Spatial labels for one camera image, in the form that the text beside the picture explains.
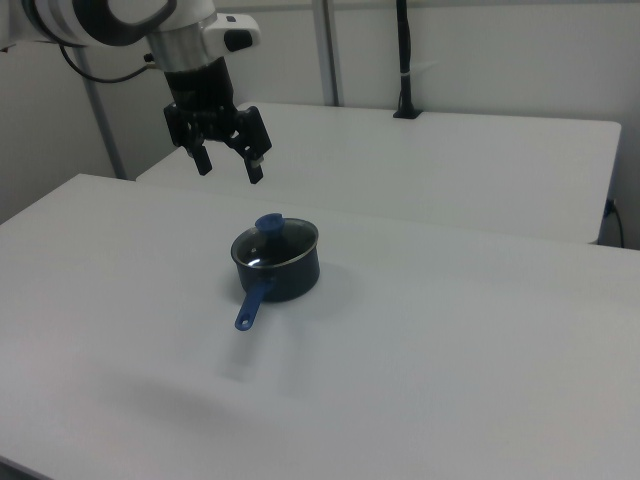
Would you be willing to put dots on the dark blue saucepan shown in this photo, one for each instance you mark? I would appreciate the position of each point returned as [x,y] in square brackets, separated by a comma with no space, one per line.
[280,272]

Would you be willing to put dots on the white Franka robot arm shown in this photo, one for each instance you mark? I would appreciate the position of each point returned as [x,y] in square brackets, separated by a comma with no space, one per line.
[150,20]

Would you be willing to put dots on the glass lid with blue knob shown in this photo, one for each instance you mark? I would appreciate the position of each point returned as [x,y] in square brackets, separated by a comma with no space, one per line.
[274,240]

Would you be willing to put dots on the grey wall partition post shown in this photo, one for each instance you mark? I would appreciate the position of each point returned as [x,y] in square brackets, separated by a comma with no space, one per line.
[327,50]

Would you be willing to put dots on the white rear table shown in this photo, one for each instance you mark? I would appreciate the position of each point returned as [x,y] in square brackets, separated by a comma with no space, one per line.
[400,165]

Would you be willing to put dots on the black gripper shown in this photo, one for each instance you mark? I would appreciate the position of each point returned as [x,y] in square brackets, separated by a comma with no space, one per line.
[202,97]

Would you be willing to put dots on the black camera stand pole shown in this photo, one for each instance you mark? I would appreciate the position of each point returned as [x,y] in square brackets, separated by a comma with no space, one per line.
[406,55]

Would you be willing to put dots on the grey slanted wall post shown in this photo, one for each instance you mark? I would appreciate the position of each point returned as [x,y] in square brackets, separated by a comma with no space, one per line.
[100,120]

